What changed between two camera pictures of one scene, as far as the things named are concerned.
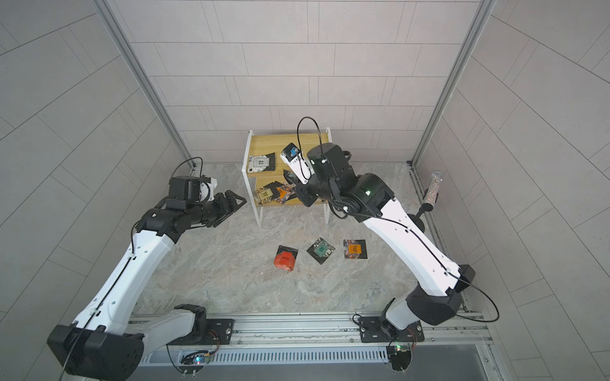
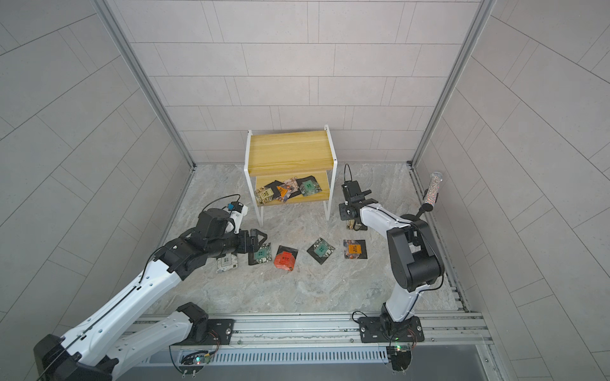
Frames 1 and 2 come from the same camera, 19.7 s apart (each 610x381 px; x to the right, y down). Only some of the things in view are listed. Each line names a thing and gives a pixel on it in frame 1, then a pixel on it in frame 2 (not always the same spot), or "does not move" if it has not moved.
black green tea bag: (291, 177) → (263, 254)
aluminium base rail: (312, 339) does not move
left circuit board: (194, 362) does not move
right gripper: (309, 195) → (345, 215)
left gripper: (224, 209) → (245, 236)
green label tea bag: (321, 251) does not move
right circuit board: (399, 355) does not move
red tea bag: (285, 258) does not move
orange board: (355, 248) does not move
